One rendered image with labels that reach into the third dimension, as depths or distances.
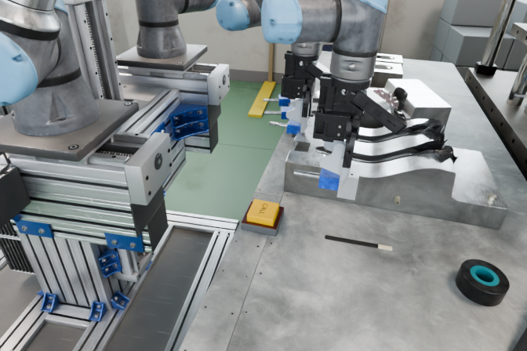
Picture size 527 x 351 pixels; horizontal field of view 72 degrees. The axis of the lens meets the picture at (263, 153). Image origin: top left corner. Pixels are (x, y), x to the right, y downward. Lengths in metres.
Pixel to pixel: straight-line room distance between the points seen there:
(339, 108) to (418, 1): 3.18
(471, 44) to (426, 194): 2.26
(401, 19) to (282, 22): 3.28
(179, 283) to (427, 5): 3.19
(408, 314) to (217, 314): 0.33
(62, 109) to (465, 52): 2.75
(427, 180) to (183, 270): 1.01
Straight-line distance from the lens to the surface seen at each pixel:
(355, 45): 0.61
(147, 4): 1.14
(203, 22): 3.98
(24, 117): 0.76
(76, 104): 0.75
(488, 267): 0.83
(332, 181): 0.74
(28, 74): 0.57
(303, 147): 0.97
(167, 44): 1.15
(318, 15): 0.58
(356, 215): 0.89
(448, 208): 0.93
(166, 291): 1.49
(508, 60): 3.20
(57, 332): 1.51
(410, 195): 0.90
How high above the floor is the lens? 1.36
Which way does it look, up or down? 31 degrees down
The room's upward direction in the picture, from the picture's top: 2 degrees clockwise
